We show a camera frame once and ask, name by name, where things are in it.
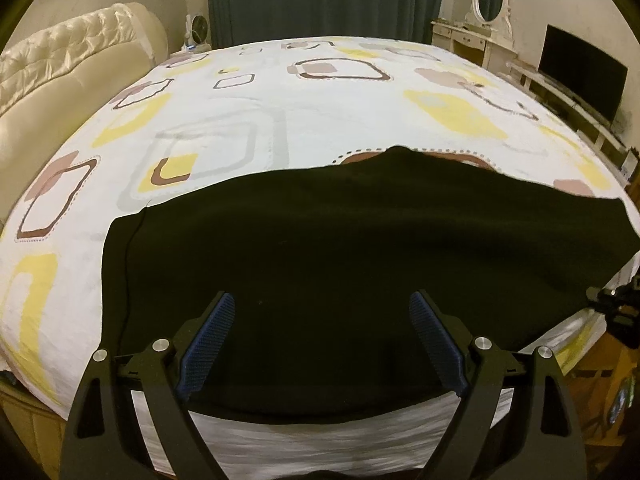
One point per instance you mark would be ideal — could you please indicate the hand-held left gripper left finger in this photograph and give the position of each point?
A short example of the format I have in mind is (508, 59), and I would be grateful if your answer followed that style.
(212, 332)

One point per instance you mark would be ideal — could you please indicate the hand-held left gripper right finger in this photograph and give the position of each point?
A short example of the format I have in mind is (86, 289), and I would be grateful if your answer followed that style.
(434, 335)

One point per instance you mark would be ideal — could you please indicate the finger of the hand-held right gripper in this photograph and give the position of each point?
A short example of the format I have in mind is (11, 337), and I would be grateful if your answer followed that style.
(602, 299)

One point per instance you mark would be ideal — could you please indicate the black pants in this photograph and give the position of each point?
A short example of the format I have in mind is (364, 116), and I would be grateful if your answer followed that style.
(320, 240)

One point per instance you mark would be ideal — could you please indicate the white television cabinet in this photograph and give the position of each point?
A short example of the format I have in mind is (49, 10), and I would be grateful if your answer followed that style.
(590, 117)

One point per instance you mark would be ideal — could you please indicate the black flat television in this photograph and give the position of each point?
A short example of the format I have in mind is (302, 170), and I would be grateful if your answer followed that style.
(582, 72)

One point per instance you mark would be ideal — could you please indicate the white patterned bed sheet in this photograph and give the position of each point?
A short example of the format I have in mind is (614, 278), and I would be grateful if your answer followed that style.
(300, 110)

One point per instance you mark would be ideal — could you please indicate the white dressing table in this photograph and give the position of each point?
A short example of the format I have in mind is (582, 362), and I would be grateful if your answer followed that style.
(465, 40)

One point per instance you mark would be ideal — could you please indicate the small white desk fan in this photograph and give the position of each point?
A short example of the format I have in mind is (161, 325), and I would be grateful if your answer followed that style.
(198, 30)

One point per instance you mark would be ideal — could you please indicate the cream tufted headboard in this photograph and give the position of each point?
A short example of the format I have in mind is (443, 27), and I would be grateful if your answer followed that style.
(65, 60)

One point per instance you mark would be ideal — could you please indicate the dark teal curtain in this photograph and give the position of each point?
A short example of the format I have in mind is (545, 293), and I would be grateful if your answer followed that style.
(325, 0)

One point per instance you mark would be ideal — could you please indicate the wooden bed frame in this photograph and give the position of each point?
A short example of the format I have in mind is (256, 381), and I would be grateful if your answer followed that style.
(25, 425)

